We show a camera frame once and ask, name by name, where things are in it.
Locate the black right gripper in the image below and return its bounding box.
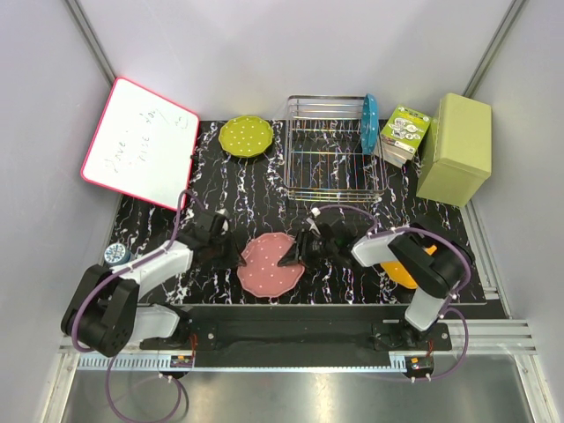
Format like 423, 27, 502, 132
278, 227, 338, 272

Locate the pink polka dot plate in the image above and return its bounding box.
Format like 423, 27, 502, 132
237, 233, 305, 298

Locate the green polka dot plate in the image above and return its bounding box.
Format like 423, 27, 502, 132
219, 115, 274, 159

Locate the blue polka dot plate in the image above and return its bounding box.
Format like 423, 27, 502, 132
360, 93, 379, 155

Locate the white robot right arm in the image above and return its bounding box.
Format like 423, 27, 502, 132
278, 217, 475, 350

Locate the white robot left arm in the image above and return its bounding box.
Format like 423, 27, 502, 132
61, 209, 246, 358

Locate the orange polka dot plate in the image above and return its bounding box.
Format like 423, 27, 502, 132
381, 245, 437, 290

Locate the blue white round container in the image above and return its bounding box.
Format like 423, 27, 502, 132
104, 242, 132, 266

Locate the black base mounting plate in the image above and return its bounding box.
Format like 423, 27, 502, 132
139, 303, 508, 369

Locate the pink framed whiteboard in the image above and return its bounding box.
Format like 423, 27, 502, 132
80, 78, 199, 211

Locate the green printed cardboard box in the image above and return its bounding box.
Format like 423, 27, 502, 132
380, 105, 431, 167

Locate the pale green bin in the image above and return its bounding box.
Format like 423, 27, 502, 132
416, 93, 492, 207

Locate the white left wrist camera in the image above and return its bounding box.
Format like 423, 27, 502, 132
216, 209, 230, 234

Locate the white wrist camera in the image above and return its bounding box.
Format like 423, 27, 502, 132
306, 207, 322, 237
216, 209, 230, 234

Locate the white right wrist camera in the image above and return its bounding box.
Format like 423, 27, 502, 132
306, 207, 322, 237

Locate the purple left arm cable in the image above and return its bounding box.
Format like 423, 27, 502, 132
70, 189, 208, 423

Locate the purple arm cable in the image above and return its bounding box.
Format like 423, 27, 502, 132
70, 189, 208, 423
310, 204, 475, 382

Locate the metal wire dish rack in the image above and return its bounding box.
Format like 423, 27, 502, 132
284, 95, 388, 204

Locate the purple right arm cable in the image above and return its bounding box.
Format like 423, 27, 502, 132
310, 204, 475, 382

